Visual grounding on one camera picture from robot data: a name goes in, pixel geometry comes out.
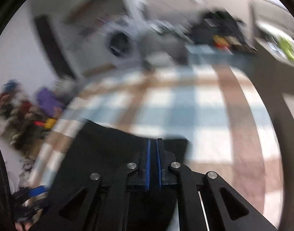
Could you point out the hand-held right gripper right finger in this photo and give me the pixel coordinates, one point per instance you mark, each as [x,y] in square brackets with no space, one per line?
[159,166]

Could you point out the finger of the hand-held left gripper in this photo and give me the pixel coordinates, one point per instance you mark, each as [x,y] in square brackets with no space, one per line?
[37,190]

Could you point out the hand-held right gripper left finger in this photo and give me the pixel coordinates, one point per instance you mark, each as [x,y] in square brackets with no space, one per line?
[148,166]

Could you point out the black knit sweater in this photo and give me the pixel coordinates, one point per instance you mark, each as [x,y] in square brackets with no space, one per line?
[108,149]

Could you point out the pile of black clothes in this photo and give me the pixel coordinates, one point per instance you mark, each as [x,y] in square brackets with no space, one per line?
[221,21]

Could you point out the checkered blanket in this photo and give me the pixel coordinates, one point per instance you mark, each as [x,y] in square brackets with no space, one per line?
[185,113]

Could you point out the yellow bag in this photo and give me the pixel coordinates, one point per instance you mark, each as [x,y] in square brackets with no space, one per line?
[50,123]

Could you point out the wooden shoe rack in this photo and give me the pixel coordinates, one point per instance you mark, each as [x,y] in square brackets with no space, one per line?
[17,125]

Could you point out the collection of sneakers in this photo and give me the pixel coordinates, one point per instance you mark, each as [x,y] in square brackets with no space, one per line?
[14,105]

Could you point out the purple bag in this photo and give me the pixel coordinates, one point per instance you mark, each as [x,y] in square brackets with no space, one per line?
[49,101]

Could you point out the white round stool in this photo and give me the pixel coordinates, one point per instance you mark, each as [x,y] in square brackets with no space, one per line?
[159,60]

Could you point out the grey woven basket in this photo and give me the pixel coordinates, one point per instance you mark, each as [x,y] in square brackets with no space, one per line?
[65,87]

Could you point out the grey sofa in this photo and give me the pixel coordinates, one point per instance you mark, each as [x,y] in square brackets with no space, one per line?
[161,43]

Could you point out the teal covered table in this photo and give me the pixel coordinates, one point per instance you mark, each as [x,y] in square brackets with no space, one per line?
[209,53]

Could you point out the white washing machine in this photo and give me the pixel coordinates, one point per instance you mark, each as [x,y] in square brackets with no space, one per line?
[119,42]

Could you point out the red bowl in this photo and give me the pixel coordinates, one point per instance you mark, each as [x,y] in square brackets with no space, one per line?
[220,41]

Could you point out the dark door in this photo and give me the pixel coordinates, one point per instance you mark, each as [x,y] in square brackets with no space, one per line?
[53,50]

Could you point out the black food tray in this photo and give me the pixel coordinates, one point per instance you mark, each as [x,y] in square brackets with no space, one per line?
[242,45]

